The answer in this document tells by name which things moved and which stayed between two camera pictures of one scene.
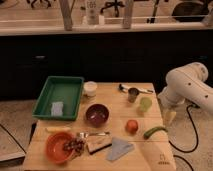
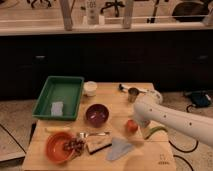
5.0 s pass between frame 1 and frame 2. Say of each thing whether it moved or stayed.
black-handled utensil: stayed
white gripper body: moved
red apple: stayed
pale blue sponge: stayed
